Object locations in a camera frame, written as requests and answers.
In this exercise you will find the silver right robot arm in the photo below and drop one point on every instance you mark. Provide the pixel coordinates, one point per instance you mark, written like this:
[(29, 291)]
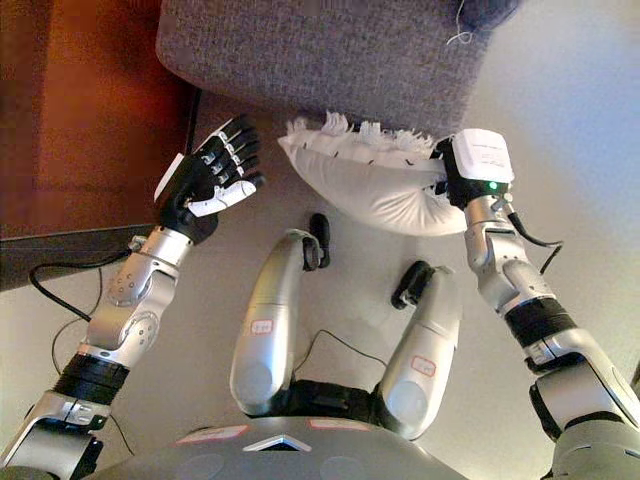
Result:
[(525, 295)]

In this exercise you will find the silver right robot leg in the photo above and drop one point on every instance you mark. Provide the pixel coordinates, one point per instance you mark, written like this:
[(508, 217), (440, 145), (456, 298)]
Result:
[(425, 360)]

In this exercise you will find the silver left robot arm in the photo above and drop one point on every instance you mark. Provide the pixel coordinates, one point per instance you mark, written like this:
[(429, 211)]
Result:
[(125, 320)]

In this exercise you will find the silver robot leg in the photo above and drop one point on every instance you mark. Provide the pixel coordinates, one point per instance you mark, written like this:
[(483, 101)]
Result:
[(425, 360), (270, 320)]

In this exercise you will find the black right robot foot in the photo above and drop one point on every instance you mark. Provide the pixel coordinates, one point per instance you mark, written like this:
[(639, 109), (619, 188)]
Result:
[(412, 282)]

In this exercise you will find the black robot foot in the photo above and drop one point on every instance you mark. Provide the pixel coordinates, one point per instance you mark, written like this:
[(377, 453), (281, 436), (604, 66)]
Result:
[(320, 235), (412, 282)]

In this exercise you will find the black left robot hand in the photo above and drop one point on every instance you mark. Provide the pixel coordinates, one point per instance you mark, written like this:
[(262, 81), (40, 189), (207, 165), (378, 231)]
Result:
[(200, 180)]

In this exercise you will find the white tasselled pillow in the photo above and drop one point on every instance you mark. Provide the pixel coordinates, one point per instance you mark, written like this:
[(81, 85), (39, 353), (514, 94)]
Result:
[(380, 190)]

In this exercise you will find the black left robot foot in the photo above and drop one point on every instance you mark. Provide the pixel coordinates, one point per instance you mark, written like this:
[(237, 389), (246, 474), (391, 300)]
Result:
[(320, 235)]

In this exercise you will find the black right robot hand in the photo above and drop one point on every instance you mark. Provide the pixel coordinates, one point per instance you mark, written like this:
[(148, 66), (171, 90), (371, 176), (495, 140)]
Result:
[(480, 160)]

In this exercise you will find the silver left robot leg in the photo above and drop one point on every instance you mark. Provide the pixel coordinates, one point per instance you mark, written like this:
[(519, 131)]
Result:
[(270, 320)]

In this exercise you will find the grey robot torso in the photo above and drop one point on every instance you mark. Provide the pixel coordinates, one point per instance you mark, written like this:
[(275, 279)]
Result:
[(280, 455)]

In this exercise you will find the brown wooden cabinet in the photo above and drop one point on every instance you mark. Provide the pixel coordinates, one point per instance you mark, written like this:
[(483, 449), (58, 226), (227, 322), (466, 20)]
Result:
[(90, 100)]

